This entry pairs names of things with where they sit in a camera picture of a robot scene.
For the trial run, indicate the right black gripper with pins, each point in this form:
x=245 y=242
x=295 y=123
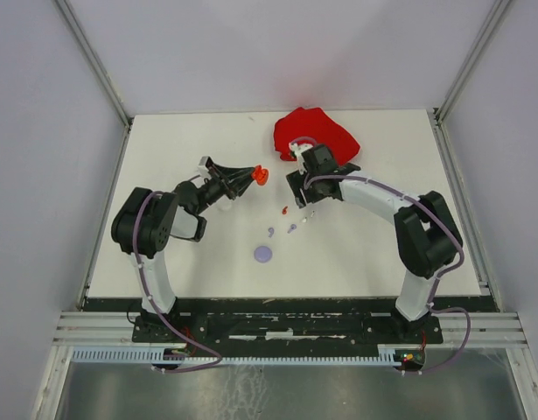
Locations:
x=295 y=182

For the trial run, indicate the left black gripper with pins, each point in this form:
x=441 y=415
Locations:
x=241 y=175

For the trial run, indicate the orange earbud charging case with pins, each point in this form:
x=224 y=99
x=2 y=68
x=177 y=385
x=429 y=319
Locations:
x=260 y=175

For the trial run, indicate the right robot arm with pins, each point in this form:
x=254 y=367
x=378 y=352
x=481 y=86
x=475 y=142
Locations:
x=428 y=241

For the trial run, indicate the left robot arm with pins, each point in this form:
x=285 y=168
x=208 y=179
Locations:
x=147 y=220

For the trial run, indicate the white earbud charging case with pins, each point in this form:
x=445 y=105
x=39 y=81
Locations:
x=224 y=207

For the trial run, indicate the purple earbud charging case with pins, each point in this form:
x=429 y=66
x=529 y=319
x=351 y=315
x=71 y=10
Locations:
x=263 y=254

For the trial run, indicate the red cloth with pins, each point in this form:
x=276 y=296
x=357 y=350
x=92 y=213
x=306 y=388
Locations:
x=313 y=126

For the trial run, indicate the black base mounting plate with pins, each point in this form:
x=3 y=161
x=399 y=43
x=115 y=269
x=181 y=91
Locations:
x=288 y=327

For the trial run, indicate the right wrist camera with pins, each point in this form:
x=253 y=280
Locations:
x=296 y=151

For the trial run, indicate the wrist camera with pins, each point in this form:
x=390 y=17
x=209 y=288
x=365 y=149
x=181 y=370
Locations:
x=296 y=151
x=204 y=166

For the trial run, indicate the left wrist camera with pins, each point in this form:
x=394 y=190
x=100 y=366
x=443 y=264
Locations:
x=204 y=166

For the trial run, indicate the right aluminium frame post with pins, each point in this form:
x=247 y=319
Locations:
x=487 y=32

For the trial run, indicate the aluminium frame post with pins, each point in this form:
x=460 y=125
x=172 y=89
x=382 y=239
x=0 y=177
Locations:
x=487 y=32
x=68 y=14

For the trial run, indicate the aluminium frame rail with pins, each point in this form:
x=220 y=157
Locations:
x=112 y=329

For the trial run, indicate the left aluminium frame post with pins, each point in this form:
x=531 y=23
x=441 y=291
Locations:
x=68 y=14

